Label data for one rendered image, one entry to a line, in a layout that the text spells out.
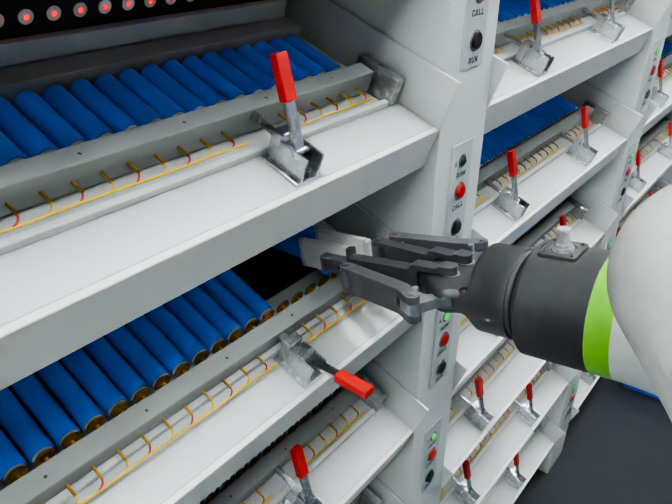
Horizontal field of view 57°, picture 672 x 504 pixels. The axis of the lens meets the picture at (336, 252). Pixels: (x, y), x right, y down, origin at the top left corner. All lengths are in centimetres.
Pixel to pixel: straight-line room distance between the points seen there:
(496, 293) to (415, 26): 26
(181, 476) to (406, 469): 43
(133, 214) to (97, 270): 5
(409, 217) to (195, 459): 32
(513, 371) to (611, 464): 69
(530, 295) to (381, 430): 39
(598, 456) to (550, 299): 143
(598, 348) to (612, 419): 154
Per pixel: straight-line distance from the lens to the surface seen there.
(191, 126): 46
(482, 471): 132
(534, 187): 99
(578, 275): 47
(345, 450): 78
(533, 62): 83
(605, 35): 108
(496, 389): 119
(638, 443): 195
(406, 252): 58
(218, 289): 60
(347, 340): 62
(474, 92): 66
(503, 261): 50
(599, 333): 46
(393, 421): 82
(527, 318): 47
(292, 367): 58
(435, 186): 63
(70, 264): 39
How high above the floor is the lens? 129
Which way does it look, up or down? 29 degrees down
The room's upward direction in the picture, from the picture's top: straight up
